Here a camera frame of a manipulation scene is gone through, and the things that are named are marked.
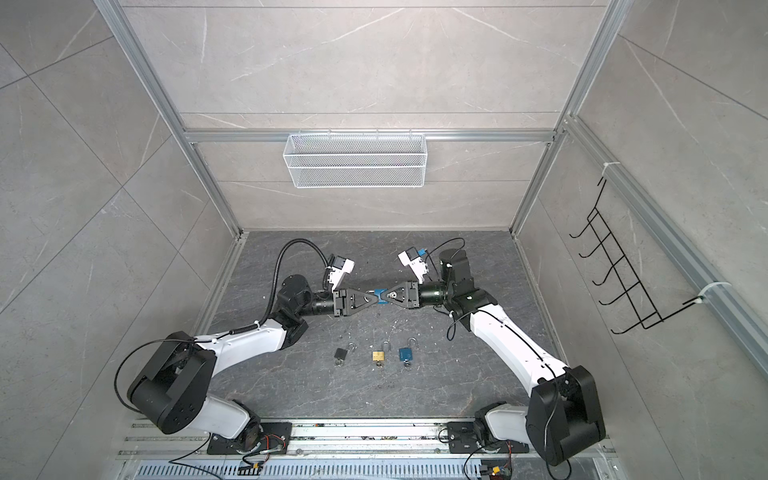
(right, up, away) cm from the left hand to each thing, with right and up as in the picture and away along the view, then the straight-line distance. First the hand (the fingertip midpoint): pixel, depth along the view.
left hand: (376, 299), depth 70 cm
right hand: (+2, +1, +2) cm, 3 cm away
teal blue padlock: (+8, -19, +17) cm, 27 cm away
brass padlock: (0, -20, +17) cm, 26 cm away
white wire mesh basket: (-9, +44, +30) cm, 53 cm away
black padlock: (-12, -19, +17) cm, 28 cm away
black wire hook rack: (+55, -2, -12) cm, 56 cm away
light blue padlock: (0, +2, +1) cm, 2 cm away
